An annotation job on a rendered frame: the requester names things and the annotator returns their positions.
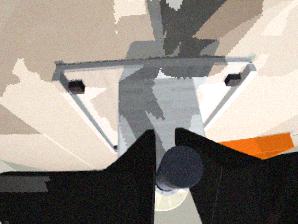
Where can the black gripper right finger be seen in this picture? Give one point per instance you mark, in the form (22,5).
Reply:
(237,188)

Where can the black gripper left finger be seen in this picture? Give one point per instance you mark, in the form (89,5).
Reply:
(124,193)

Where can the orange shallow tray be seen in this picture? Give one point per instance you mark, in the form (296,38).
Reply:
(262,147)

